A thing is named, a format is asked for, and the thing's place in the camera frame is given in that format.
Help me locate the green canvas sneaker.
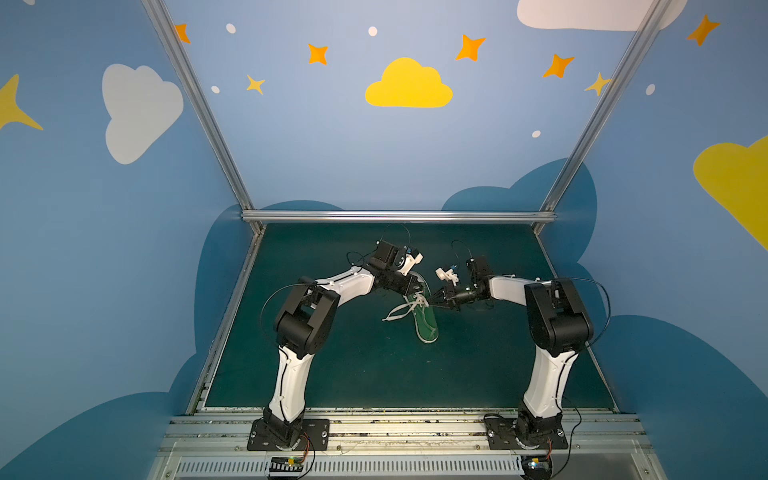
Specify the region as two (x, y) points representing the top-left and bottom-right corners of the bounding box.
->
(405, 272), (439, 344)

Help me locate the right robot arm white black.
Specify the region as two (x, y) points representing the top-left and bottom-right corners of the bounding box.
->
(430, 256), (594, 444)

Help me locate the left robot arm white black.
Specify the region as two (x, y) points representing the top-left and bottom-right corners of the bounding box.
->
(263, 240), (423, 437)

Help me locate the right controller board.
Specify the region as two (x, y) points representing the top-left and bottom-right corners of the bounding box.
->
(521, 456), (552, 480)

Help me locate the controller board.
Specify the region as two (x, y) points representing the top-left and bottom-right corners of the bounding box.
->
(266, 456), (305, 479)
(521, 456), (552, 480)

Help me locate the left controller board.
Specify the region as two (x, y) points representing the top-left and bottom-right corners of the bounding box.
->
(266, 456), (305, 479)

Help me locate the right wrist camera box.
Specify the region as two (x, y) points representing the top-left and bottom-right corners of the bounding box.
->
(435, 267), (459, 286)

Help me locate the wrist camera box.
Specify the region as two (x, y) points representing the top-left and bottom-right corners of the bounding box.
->
(435, 267), (459, 286)
(393, 246), (423, 276)

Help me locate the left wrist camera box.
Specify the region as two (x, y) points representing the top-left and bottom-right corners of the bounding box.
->
(393, 246), (423, 276)

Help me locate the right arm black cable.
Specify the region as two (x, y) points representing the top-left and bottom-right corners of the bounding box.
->
(563, 277), (613, 355)

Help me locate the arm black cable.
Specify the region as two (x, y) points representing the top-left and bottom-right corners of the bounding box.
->
(563, 277), (613, 355)
(259, 224), (415, 349)

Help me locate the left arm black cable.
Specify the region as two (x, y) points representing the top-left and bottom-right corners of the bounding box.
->
(259, 224), (415, 349)

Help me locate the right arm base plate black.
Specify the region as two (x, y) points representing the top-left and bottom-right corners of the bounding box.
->
(483, 414), (569, 450)

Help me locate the back aluminium frame bar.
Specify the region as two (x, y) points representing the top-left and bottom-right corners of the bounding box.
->
(241, 210), (556, 224)

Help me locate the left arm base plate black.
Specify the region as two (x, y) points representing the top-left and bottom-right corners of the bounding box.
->
(246, 419), (330, 452)

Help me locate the front aluminium rail bed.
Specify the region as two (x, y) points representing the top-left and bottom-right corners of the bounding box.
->
(148, 408), (666, 479)

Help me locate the left aluminium frame post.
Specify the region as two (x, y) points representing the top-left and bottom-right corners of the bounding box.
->
(141, 0), (253, 214)

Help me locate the aluminium frame post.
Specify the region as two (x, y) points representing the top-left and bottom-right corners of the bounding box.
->
(141, 0), (253, 214)
(533, 0), (673, 236)

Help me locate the right aluminium frame post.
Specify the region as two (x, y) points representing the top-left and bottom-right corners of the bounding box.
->
(533, 0), (673, 236)

